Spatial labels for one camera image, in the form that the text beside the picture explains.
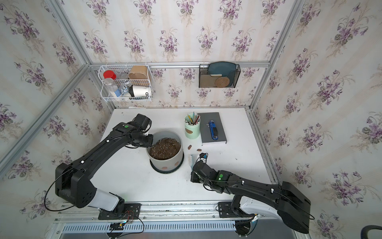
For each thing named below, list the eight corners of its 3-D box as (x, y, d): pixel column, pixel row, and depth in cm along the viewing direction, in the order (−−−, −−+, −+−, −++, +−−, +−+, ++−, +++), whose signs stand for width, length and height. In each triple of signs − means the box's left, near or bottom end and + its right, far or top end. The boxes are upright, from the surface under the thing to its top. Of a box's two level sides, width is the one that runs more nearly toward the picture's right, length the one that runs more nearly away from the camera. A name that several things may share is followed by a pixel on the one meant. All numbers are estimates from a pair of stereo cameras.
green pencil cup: (184, 139, 104) (184, 125, 91) (185, 127, 111) (184, 112, 98) (199, 139, 104) (200, 125, 91) (198, 127, 111) (199, 112, 98)
